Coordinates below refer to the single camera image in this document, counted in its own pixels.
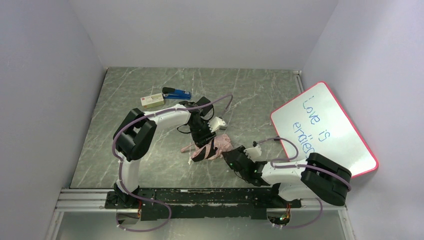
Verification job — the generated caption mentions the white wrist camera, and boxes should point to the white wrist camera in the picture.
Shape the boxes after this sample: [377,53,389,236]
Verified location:
[243,145,262,162]
[208,116,228,133]

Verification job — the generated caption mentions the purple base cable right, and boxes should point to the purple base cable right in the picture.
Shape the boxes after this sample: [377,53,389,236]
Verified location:
[271,198,324,230]

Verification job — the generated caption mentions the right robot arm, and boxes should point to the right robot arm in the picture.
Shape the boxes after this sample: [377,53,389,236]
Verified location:
[222,146,352,206]

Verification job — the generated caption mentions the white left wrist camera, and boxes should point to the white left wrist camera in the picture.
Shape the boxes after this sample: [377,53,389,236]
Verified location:
[208,116,228,133]

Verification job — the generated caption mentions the blue black stapler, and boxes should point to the blue black stapler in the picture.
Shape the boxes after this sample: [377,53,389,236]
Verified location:
[162,87,192,100]

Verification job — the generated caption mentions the pink folding umbrella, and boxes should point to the pink folding umbrella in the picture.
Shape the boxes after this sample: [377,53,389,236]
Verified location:
[180,134,234,162]

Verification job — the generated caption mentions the small white box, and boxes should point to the small white box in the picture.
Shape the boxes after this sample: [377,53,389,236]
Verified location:
[140,93,165,109]

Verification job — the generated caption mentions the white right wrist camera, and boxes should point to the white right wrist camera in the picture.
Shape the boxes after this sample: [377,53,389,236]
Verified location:
[243,145,262,162]

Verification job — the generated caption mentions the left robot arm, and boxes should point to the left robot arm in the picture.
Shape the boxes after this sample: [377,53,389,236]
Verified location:
[112,97,216,208]

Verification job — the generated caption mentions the red framed whiteboard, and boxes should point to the red framed whiteboard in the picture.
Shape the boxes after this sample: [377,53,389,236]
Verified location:
[270,81,379,178]

